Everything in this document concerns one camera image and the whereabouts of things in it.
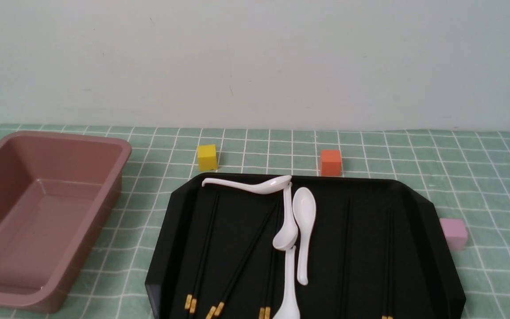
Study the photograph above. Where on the orange foam cube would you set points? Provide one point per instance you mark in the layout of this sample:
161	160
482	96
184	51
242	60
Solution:
330	162

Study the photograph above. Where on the gold-banded black chopstick right outer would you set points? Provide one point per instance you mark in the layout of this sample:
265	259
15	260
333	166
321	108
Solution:
389	286

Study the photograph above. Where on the white spoon at tray bottom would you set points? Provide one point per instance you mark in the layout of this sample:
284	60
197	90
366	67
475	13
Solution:
289	308

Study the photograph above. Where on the gold-banded black chopstick diagonal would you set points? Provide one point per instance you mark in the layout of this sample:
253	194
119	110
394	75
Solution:
241	261
248	261

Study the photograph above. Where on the white spoon along tray top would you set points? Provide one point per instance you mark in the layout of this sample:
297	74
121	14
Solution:
269	186

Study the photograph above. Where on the gold-banded black chopstick diagonal left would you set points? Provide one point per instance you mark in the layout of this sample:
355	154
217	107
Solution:
241	261

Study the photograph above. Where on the green checked tablecloth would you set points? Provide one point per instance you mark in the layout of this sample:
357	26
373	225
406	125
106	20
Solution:
465	174

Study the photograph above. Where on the gold-banded black chopstick far left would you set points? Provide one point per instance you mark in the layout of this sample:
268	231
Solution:
202	257

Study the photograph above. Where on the yellow foam cube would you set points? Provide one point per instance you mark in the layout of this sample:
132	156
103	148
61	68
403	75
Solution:
207	157

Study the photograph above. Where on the gold-banded black chopstick diagonal right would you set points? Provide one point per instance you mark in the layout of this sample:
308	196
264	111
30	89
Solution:
248	261

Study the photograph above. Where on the pink plastic bin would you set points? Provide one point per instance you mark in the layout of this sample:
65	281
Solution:
57	190

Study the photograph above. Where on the white spoon bowl up right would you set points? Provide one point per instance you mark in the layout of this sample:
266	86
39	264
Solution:
305	211

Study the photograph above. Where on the white spoon bowl down centre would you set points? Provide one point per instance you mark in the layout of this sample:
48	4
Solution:
288	233

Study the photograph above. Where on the black plastic tray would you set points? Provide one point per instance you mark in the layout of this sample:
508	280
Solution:
214	249

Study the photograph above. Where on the gold-banded black chopstick centre right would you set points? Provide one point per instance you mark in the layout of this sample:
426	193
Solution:
269	299

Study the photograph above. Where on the gold-banded black chopstick right inner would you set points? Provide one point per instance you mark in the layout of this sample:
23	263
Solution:
384	314

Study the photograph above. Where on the pink foam cube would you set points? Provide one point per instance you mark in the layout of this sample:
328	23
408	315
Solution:
455	232

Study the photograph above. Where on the gold-banded black chopstick centre left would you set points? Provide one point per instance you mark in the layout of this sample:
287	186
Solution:
264	290

